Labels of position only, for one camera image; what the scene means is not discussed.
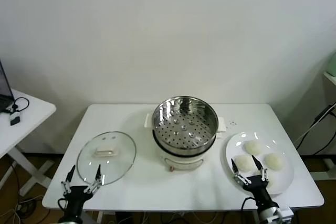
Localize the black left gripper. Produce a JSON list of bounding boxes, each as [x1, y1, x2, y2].
[[59, 164, 103, 224]]

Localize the white side table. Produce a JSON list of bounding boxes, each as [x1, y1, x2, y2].
[[0, 89, 57, 197]]

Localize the white floor cables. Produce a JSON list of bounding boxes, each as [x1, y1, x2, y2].
[[0, 195, 44, 224]]

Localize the white steamed baozi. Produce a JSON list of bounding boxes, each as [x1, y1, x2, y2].
[[258, 173, 277, 192], [264, 153, 286, 171], [244, 141, 264, 156], [234, 155, 255, 172]]

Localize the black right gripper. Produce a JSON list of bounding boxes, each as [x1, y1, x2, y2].
[[230, 155, 279, 210]]

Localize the white stand base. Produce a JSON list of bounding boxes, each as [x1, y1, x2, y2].
[[311, 157, 336, 180]]

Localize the black power cable with plug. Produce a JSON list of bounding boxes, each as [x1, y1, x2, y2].
[[295, 102, 336, 156]]

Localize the black white adapter dongle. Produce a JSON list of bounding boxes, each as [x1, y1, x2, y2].
[[9, 111, 21, 126]]

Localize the perforated steel steamer basket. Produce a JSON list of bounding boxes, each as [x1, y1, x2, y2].
[[152, 95, 219, 156]]

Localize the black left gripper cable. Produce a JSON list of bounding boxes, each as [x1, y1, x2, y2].
[[57, 197, 69, 211]]

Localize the white electric cooker pot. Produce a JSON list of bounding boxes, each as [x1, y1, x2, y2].
[[144, 113, 227, 173]]

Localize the black laptop cable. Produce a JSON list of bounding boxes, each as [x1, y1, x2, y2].
[[12, 97, 30, 113]]

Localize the white shelf board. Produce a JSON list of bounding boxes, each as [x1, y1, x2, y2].
[[323, 71, 336, 86]]

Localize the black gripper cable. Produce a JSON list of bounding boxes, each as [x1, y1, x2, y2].
[[241, 196, 259, 224], [57, 197, 69, 211]]

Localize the white oval plate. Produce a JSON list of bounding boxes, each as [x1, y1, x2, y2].
[[225, 132, 295, 196]]

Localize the glass pot lid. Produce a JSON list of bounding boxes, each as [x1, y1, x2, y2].
[[76, 131, 137, 186]]

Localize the white power cable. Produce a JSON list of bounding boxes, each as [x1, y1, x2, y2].
[[293, 107, 336, 145]]

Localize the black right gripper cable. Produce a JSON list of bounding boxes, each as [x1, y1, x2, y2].
[[241, 196, 259, 224]]

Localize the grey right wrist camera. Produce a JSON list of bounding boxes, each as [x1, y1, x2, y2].
[[278, 207, 294, 224]]

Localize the black laptop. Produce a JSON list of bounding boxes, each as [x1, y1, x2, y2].
[[0, 60, 15, 113]]

